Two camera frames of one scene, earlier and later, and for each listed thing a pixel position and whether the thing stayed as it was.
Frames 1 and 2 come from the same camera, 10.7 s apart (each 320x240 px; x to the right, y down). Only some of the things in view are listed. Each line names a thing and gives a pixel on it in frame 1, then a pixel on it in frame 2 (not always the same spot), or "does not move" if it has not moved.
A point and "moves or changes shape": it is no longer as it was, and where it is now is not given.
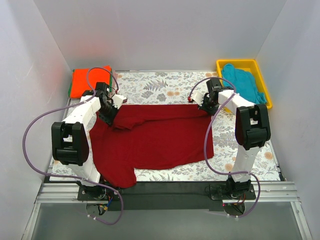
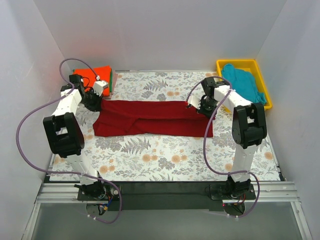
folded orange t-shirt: (79, 80) does not move
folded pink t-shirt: (115, 73) does not move
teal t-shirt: (244, 84) does not move
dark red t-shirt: (143, 137) moves or changes shape
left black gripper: (107, 115) -> (94, 104)
